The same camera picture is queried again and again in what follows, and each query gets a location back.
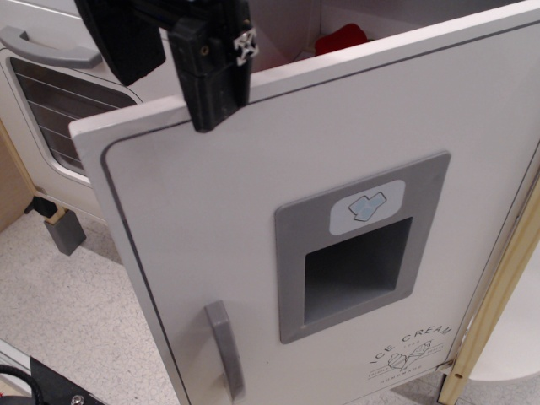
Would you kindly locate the white toy fridge door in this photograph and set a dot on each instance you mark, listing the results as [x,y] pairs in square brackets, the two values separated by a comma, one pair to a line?
[193,214]

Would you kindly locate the grey kitchen leg block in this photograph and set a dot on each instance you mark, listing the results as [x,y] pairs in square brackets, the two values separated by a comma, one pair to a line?
[67,233]

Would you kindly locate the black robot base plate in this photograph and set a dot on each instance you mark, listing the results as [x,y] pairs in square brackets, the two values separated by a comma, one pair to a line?
[46,387]

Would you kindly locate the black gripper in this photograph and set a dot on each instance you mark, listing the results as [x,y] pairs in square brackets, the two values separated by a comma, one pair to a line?
[214,68]

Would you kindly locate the grey fridge door handle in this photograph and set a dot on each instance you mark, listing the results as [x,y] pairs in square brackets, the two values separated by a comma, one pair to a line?
[224,337]

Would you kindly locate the white toy oven door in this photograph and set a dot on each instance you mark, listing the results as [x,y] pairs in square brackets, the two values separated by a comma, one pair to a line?
[39,101]

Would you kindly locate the grey ice dispenser panel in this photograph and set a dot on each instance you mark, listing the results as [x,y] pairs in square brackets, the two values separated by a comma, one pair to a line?
[356,248]

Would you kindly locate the light wooden corner post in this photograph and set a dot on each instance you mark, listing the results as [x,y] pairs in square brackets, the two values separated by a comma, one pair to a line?
[513,262]

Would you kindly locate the grey oven door handle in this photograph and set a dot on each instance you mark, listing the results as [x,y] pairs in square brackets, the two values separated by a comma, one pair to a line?
[17,41]

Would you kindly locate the red object inside fridge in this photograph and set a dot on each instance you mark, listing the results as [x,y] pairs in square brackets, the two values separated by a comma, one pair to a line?
[347,36]

